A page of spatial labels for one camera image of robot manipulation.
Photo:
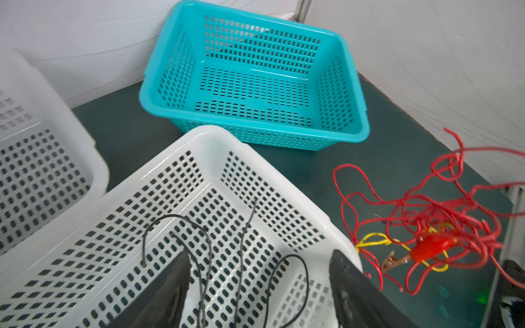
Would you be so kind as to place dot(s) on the teal plastic basket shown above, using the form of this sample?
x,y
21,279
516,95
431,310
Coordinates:
x,y
268,81

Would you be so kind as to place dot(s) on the white plastic basket near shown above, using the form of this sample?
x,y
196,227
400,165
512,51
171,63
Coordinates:
x,y
259,248

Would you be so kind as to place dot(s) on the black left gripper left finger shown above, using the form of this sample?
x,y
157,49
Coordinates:
x,y
162,302

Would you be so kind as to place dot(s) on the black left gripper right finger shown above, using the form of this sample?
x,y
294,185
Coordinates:
x,y
357,302

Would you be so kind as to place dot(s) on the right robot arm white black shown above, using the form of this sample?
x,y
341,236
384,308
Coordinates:
x,y
505,306

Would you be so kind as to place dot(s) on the white plastic basket far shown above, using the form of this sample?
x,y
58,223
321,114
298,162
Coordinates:
x,y
49,162

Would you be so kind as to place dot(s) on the red alligator clip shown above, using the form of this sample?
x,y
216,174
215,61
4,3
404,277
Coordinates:
x,y
429,247

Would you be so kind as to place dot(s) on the white plastic basket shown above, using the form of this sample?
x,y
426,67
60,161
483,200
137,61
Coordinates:
x,y
49,162
259,248

